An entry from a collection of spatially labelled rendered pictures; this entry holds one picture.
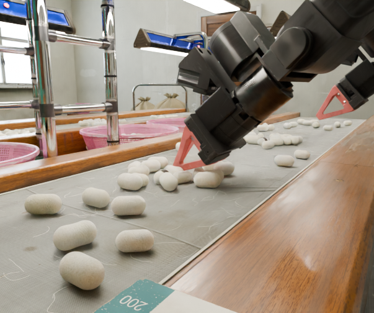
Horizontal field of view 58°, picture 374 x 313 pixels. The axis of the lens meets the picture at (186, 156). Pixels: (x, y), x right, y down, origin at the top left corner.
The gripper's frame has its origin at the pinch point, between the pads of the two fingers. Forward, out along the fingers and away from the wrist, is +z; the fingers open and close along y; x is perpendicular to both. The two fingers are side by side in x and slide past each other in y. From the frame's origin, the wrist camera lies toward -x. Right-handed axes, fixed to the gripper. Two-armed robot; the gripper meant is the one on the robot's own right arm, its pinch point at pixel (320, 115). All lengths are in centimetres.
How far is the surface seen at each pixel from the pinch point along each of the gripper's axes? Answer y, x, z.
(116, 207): 57, -1, 11
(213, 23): -419, -244, 118
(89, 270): 68, 4, 5
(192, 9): -421, -289, 132
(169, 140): 20.4, -13.7, 24.7
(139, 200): 55, 0, 10
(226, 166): 34.5, 0.2, 9.4
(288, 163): 23.1, 5.0, 5.0
